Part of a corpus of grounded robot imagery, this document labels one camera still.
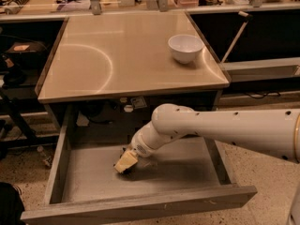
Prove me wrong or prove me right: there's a white ceramic bowl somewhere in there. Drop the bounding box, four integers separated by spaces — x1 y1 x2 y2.
168 35 204 64

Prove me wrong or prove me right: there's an open grey wooden drawer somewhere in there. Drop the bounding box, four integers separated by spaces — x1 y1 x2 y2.
22 106 257 225

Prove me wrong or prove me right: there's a black bag with tan label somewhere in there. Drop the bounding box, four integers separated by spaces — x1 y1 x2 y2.
4 41 48 69

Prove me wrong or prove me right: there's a white label sticker under table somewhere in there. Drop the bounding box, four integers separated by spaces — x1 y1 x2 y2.
130 97 147 109

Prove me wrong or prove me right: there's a dark rxbar chocolate wrapper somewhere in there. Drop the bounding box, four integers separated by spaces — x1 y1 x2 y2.
120 149 137 174

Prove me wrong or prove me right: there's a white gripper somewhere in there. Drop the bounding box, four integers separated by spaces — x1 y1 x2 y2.
113 132 155 173

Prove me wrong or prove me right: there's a black stand leg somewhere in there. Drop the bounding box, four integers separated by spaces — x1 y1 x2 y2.
0 89 58 148

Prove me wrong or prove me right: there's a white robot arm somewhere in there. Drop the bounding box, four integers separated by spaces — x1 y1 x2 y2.
114 104 300 173

